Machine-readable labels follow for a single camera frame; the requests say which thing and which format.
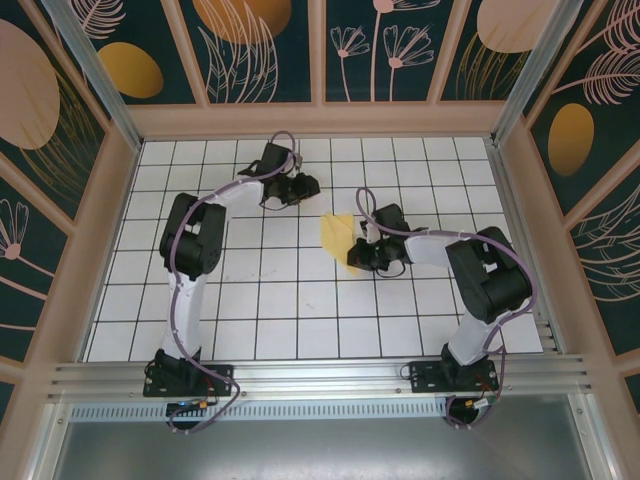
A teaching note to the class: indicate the yellow paper sheet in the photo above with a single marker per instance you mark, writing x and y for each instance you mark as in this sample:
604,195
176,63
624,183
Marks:
335,235

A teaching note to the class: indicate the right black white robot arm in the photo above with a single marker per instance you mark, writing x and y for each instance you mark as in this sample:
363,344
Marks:
490,280

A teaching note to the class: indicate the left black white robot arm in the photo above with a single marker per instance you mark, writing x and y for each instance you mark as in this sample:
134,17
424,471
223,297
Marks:
190,240

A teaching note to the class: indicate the grey metal sheet panel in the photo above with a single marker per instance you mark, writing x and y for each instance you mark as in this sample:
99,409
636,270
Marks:
320,450

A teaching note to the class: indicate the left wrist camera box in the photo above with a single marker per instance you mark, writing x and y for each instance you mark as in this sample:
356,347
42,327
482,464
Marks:
298,161

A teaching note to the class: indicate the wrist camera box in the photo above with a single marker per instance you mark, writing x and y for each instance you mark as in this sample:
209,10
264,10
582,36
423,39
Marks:
298,161
370,231

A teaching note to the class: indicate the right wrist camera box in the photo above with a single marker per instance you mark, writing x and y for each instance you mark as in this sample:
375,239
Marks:
370,231

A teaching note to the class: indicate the aluminium side rail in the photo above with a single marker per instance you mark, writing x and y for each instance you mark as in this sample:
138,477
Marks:
509,200

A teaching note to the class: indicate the long aluminium base rail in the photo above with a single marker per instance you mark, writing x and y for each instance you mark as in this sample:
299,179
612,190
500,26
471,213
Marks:
320,375

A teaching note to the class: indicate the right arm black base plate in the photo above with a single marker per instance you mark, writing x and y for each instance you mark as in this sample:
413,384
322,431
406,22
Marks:
425,380

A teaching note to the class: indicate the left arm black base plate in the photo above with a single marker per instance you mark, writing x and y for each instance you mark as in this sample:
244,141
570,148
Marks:
220,377

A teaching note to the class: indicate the aluminium corner post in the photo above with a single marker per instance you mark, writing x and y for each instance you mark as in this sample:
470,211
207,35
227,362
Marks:
97,82
532,70

